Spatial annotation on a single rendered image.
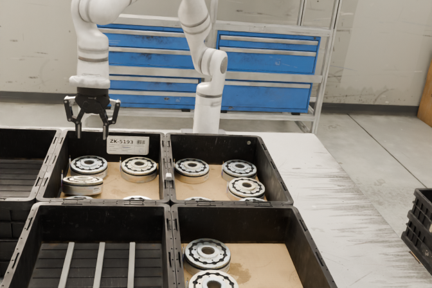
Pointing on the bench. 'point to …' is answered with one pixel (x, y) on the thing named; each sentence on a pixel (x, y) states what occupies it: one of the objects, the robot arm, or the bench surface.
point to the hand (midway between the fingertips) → (92, 132)
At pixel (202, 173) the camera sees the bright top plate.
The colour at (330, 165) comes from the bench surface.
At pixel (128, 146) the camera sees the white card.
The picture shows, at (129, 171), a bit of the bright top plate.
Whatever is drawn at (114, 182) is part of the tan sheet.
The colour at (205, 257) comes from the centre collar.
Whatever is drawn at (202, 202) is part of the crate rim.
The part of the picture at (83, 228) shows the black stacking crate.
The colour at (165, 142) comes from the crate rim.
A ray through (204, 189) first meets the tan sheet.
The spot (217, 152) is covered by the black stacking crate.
